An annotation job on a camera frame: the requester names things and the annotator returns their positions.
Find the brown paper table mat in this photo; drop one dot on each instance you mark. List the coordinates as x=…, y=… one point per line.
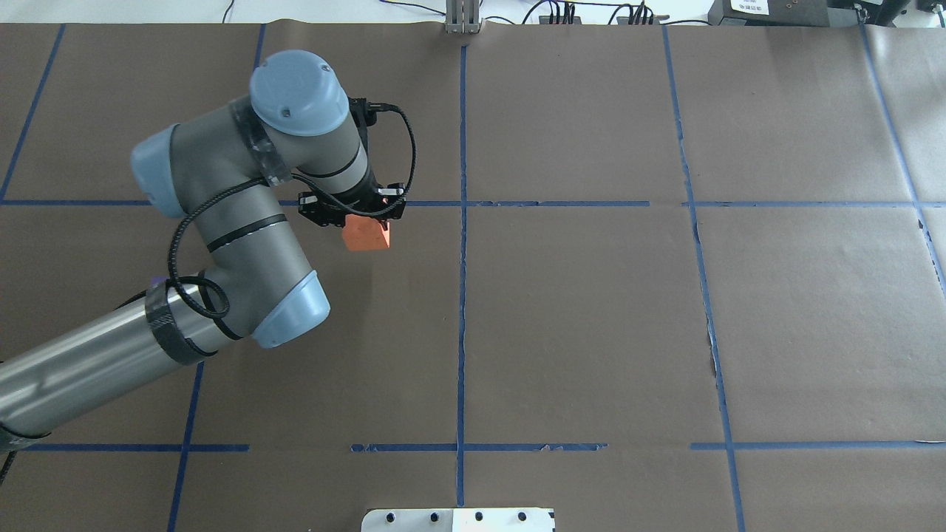
x=667, y=279

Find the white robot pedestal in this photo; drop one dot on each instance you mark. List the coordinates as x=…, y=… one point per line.
x=506, y=518

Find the black computer box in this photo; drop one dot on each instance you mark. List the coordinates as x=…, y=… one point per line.
x=769, y=13

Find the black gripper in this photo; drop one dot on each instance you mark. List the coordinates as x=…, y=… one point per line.
x=360, y=201

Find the orange foam cube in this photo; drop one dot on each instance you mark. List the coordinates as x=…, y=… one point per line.
x=362, y=233

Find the aluminium frame post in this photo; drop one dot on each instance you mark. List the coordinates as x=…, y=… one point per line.
x=463, y=17

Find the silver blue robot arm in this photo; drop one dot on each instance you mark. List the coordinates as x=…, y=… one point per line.
x=235, y=267

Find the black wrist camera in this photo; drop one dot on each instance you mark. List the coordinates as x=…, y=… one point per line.
x=363, y=113

